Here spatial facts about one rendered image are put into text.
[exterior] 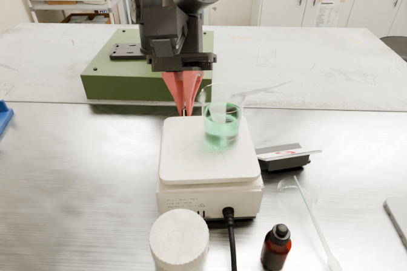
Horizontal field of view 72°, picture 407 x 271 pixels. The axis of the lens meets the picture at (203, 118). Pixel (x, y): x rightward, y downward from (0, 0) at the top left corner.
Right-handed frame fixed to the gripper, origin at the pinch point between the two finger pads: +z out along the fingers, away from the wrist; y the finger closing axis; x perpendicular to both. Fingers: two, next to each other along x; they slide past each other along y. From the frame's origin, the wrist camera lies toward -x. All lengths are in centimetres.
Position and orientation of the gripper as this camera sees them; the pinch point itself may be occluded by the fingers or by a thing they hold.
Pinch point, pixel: (185, 111)
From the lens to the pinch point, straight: 46.1
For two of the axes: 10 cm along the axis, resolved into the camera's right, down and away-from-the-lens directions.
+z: 0.3, 9.9, 1.5
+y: 9.8, 0.0, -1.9
